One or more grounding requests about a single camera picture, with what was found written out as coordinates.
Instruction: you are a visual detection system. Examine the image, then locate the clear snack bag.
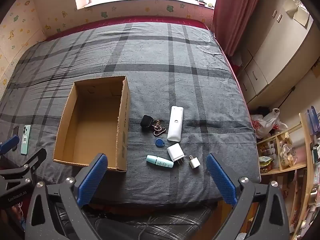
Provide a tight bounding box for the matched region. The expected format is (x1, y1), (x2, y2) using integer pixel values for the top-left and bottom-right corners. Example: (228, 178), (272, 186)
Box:
(279, 140), (297, 168)

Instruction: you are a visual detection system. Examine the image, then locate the red curtain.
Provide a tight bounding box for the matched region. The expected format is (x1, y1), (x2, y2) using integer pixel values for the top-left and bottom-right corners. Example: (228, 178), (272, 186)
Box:
(212, 0), (267, 56)

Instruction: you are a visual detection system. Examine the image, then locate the black smartphone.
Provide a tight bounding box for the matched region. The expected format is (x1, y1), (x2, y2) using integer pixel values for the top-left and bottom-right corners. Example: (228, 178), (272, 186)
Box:
(12, 126), (19, 150)

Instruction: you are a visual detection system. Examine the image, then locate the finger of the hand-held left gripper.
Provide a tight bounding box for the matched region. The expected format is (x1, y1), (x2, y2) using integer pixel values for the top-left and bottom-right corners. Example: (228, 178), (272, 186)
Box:
(0, 148), (47, 188)
(0, 134), (20, 158)

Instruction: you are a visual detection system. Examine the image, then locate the wooden shelf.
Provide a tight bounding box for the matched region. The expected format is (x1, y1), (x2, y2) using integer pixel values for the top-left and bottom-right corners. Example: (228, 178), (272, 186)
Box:
(257, 110), (320, 240)

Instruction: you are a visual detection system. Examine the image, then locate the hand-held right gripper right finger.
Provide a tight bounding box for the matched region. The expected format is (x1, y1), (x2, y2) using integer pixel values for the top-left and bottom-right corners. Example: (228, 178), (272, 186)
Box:
(206, 153), (290, 240)

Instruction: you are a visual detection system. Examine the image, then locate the large white charger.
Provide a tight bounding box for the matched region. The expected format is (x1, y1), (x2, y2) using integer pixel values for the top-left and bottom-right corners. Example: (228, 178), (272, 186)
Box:
(167, 143), (185, 167)

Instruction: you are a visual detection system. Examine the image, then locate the red bed cover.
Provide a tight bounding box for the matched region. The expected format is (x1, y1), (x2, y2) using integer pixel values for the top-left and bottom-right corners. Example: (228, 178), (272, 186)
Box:
(45, 16), (213, 41)

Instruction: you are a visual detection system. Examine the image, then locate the black key fob with keyring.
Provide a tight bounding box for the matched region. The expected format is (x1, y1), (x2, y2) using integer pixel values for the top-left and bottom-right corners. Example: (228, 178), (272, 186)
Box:
(140, 115), (167, 136)

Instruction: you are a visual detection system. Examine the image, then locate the white cable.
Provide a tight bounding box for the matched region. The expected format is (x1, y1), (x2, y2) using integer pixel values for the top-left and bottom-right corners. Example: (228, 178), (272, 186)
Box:
(15, 201), (27, 224)

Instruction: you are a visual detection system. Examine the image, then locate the beige wardrobe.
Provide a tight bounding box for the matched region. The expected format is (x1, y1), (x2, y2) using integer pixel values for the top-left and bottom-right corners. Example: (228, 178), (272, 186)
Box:
(235, 0), (320, 107)

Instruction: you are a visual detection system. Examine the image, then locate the white plastic bag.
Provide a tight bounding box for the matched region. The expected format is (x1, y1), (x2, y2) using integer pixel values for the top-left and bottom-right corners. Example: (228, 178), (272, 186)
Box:
(251, 108), (288, 138)

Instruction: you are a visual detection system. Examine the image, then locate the cardboard box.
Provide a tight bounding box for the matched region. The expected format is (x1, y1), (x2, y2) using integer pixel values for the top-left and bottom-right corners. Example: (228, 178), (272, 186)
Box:
(52, 76), (130, 172)

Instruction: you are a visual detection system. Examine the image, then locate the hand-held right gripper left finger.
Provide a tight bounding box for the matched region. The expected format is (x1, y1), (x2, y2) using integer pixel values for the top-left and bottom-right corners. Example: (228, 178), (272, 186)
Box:
(25, 153), (108, 240)

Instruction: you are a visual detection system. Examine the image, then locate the white remote control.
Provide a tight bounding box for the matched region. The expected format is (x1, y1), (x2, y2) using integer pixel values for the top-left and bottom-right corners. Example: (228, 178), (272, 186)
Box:
(167, 106), (184, 142)

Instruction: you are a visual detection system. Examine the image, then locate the grey plaid bed sheet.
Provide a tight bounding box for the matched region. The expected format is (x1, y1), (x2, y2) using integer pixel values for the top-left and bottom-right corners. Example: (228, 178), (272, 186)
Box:
(0, 21), (262, 204)

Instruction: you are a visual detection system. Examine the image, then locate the small white charger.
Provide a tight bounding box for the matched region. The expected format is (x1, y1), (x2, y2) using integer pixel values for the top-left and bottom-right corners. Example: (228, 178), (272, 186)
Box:
(188, 154), (199, 169)

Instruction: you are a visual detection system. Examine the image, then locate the teal cosmetic bottle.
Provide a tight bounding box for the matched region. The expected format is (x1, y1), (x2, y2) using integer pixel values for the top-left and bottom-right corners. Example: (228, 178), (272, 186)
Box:
(146, 154), (174, 168)

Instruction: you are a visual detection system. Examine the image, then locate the green smartphone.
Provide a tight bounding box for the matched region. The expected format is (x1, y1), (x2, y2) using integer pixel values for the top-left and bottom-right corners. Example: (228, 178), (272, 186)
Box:
(20, 125), (31, 155)

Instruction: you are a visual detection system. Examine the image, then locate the paper sheet on wardrobe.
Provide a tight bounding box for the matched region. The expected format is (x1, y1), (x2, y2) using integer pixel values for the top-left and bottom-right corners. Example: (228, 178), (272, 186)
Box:
(285, 0), (310, 27)

